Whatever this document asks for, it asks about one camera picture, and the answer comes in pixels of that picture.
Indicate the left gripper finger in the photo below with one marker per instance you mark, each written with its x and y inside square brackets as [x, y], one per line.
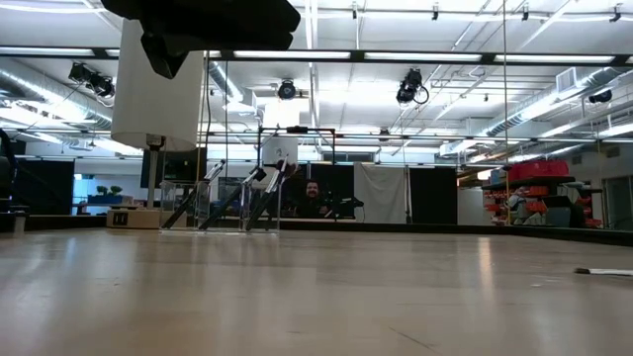
[165, 59]

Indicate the fluffy head makeup brush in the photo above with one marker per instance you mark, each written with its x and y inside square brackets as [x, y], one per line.
[293, 170]

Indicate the white shade wooden base lamp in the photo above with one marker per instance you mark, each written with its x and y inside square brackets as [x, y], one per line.
[153, 109]

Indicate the black ceiling spotlight cluster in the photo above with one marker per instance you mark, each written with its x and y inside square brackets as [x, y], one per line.
[94, 83]

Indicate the LED light bar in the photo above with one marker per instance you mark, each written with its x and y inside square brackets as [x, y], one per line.
[292, 54]
[423, 57]
[44, 51]
[554, 58]

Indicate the clear acrylic brush organizer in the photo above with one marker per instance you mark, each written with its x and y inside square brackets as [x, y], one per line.
[170, 198]

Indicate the white sign board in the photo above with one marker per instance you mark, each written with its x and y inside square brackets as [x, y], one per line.
[274, 148]

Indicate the green potted plants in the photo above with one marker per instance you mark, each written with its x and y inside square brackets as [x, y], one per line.
[103, 190]

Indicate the black partition panel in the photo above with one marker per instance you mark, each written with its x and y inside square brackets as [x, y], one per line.
[44, 185]

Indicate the person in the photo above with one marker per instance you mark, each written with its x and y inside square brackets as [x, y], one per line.
[312, 190]

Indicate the small grey cylinder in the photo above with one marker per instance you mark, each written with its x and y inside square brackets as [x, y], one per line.
[19, 223]

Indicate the black desk device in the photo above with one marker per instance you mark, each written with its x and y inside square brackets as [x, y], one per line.
[346, 204]

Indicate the grey backdrop cloth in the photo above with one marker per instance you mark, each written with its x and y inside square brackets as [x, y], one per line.
[381, 193]

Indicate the black backdrop panel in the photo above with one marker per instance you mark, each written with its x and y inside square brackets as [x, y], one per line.
[432, 195]

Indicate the red bin storage rack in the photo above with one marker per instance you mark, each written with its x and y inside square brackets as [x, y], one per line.
[539, 169]

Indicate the black metal table frame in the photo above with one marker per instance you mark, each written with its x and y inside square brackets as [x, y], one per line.
[357, 55]

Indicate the black ceiling camera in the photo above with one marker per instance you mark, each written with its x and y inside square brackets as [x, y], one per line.
[409, 88]

